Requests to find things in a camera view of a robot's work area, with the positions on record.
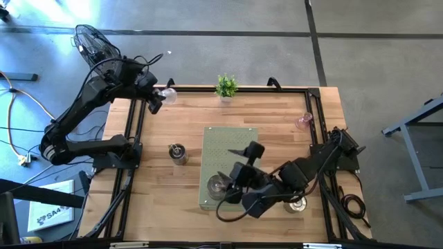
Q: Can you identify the black floor cable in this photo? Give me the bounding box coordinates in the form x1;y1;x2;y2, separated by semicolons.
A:
0;126;46;134

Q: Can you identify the green plant in white pot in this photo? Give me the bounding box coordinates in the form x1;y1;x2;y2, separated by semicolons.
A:
214;73;239;104

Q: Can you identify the green perforated metal shelf riser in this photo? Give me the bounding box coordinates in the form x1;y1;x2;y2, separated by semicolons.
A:
198;126;260;212

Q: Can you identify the black slanted beam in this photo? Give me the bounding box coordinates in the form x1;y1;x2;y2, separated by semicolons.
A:
0;178;86;209

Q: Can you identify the black floor bar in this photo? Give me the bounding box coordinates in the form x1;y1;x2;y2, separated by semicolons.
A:
0;72;39;82

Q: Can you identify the grey metal desk frame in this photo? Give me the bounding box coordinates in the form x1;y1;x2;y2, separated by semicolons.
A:
381;96;443;203

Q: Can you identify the grey floor cable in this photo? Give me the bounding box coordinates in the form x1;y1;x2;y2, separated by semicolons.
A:
22;167;53;186

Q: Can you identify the orange extension cord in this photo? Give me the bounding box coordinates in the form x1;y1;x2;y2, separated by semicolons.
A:
0;70;56;167

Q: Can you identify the white printed box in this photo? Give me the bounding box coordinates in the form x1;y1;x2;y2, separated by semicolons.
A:
26;179;75;232

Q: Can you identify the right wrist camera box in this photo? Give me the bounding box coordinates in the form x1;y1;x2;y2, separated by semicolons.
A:
241;188;278;219

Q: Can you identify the silver scented candle tin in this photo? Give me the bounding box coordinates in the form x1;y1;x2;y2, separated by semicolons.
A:
206;174;231;201
168;142;190;166
282;195;308;214

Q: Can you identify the pink ribbed glass candle holder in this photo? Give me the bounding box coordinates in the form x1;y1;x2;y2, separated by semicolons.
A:
294;111;314;131

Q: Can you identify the coiled black cable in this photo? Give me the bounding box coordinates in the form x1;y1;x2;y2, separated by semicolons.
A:
338;186;371;229

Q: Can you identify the silver metal bracket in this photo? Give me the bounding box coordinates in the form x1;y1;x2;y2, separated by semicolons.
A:
302;243;343;249
109;241;150;248

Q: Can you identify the right arm's gripper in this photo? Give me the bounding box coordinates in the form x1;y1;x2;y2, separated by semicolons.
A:
217;140;278;205

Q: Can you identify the black chair back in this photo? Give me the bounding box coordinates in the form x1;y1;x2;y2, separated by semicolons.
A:
0;192;21;246

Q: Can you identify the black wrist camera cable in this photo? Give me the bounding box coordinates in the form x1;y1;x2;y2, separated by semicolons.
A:
216;199;252;223

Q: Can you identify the clear glass candle holder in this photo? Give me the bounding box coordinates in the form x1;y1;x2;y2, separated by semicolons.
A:
154;87;179;106

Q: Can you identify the black aluminium table frame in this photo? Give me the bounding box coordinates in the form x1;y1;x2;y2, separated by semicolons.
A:
81;85;373;243

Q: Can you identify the left arm's gripper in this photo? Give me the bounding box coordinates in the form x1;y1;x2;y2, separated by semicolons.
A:
136;71;166;116

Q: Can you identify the black floor fan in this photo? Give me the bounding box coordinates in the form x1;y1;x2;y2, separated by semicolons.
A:
73;24;122;82

